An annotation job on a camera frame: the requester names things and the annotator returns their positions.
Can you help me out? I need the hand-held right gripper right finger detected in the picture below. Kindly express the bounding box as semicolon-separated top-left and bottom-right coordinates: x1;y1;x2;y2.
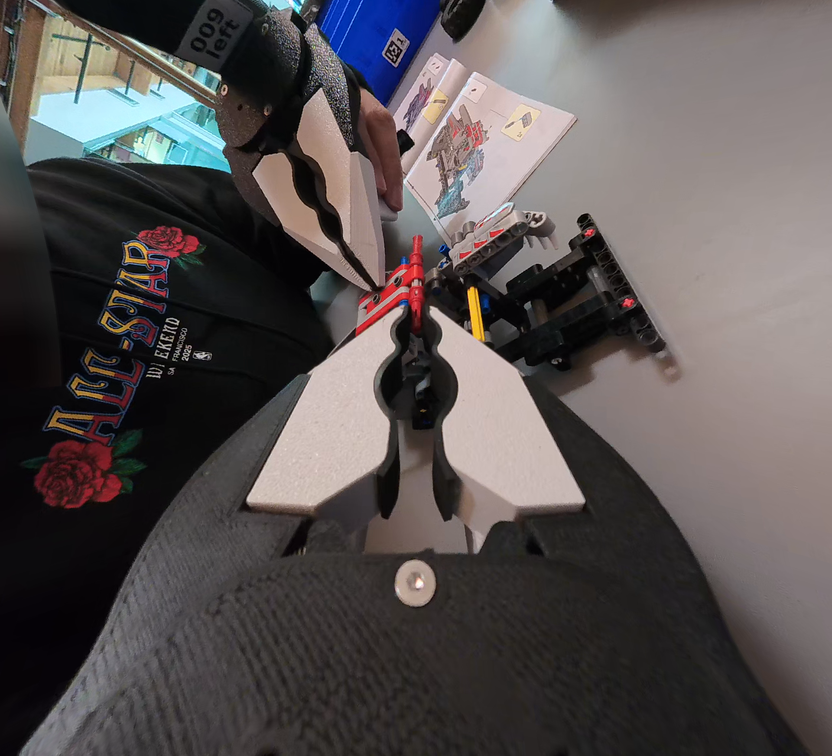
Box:
424;306;586;554

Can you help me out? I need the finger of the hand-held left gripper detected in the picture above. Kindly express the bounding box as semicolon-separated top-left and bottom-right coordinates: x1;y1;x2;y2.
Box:
298;85;403;290
251;139;373;290

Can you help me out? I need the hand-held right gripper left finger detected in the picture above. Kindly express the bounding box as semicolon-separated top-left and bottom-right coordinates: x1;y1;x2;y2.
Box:
246;309;403;553

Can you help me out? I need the toy brick vehicle model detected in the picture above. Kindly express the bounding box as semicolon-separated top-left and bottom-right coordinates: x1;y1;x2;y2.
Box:
356;210;680;432

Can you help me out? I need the grey desk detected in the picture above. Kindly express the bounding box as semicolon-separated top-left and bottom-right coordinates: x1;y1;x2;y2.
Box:
312;0;832;756

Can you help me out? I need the person's left hand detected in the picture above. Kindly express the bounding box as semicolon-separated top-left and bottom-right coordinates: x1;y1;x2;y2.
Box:
355;91;405;212

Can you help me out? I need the glass window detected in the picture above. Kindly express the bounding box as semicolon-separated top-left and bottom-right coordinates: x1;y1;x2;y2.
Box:
0;0;326;173

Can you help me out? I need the building instruction booklet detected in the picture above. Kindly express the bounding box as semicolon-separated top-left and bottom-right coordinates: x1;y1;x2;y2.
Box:
400;54;578;245

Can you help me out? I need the person in black sweatshirt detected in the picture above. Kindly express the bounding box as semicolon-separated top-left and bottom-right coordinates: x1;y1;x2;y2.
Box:
0;106;340;756

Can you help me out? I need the black toy tyre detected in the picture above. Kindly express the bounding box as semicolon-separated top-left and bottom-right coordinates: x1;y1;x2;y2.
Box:
439;0;487;43

